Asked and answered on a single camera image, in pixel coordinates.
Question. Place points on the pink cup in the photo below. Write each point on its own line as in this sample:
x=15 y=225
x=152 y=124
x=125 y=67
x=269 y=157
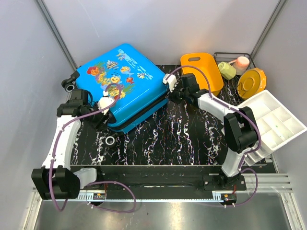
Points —
x=240 y=64

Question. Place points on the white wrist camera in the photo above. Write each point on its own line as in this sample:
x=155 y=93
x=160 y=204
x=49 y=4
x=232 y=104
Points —
x=170 y=80
x=105 y=103

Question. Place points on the aluminium rail frame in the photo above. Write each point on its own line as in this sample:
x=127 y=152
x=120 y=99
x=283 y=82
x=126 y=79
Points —
x=94 y=187

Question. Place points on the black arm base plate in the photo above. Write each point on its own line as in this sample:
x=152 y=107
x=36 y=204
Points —
x=149 y=182

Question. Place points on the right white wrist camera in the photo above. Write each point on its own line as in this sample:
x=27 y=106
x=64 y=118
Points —
x=170 y=80

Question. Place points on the green cup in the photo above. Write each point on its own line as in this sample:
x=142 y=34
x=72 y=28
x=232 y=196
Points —
x=227 y=70

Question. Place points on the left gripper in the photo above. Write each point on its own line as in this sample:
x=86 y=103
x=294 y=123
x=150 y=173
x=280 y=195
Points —
x=101 y=124

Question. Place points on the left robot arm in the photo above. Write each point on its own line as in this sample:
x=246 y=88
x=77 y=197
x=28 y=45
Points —
x=62 y=143

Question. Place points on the blue fish-print suitcase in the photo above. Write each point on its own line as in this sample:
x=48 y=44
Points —
x=129 y=78

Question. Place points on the yellow plate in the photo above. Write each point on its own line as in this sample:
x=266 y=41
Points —
x=251 y=82

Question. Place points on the white drawer organizer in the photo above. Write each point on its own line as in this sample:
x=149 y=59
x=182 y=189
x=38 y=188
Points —
x=276 y=124

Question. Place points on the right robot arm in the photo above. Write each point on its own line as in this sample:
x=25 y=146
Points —
x=240 y=130

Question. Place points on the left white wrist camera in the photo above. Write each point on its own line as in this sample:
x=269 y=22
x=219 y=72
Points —
x=105 y=103

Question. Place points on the orange plastic basket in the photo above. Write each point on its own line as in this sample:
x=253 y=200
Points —
x=206 y=63

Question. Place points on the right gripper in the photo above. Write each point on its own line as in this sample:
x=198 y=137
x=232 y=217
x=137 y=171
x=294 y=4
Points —
x=171 y=96

